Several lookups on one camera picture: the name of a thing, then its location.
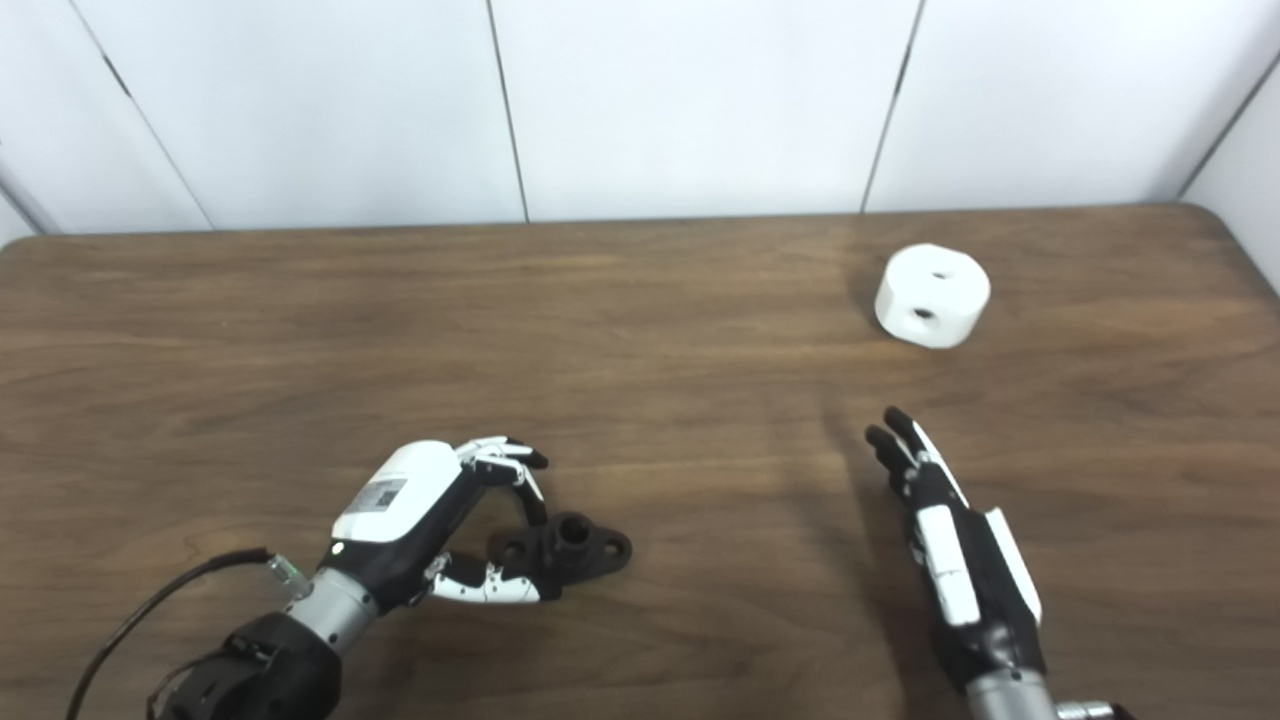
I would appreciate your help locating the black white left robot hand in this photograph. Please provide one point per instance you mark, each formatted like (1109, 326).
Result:
(395, 500)

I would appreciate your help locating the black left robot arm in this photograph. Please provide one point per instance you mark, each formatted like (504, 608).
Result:
(270, 660)

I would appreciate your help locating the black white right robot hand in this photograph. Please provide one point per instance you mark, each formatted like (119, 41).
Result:
(950, 570)

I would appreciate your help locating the round white piece with holes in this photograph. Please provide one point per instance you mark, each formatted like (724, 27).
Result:
(930, 290)

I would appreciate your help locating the black flanged holder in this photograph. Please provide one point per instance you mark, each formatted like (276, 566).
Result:
(575, 550)

